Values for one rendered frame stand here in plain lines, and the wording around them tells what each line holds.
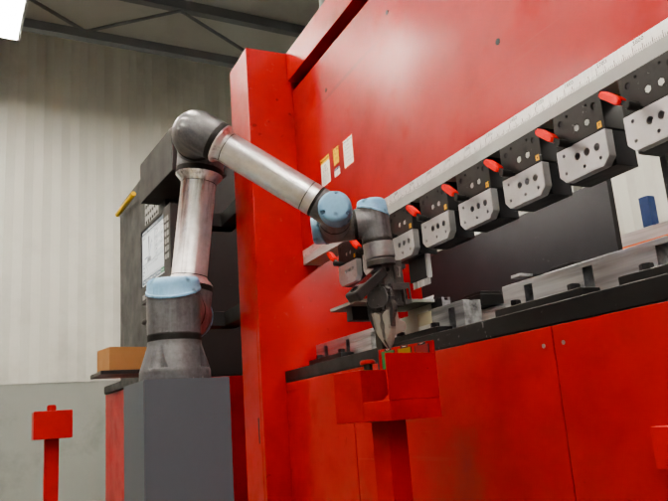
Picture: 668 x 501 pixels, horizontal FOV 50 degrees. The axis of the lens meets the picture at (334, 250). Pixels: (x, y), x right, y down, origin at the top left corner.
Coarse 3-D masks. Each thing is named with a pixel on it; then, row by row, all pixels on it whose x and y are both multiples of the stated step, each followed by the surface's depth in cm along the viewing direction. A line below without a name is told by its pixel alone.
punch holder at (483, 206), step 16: (496, 160) 190; (464, 176) 198; (480, 176) 191; (496, 176) 188; (464, 192) 197; (480, 192) 191; (496, 192) 187; (464, 208) 197; (480, 208) 190; (496, 208) 186; (464, 224) 196; (480, 224) 191; (496, 224) 193
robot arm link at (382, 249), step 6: (384, 240) 172; (390, 240) 173; (366, 246) 173; (372, 246) 172; (378, 246) 171; (384, 246) 171; (390, 246) 172; (366, 252) 173; (372, 252) 171; (378, 252) 171; (384, 252) 171; (390, 252) 172; (366, 258) 173; (372, 258) 172
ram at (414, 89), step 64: (384, 0) 244; (448, 0) 208; (512, 0) 181; (576, 0) 161; (640, 0) 144; (320, 64) 293; (384, 64) 243; (448, 64) 207; (512, 64) 181; (576, 64) 160; (640, 64) 144; (320, 128) 291; (384, 128) 242; (448, 128) 206; (384, 192) 240; (320, 256) 290
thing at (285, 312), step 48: (240, 96) 322; (288, 96) 320; (288, 144) 314; (240, 192) 318; (240, 240) 316; (288, 240) 303; (240, 288) 313; (288, 288) 298; (336, 288) 307; (288, 336) 293; (336, 336) 302; (288, 432) 283; (288, 480) 278
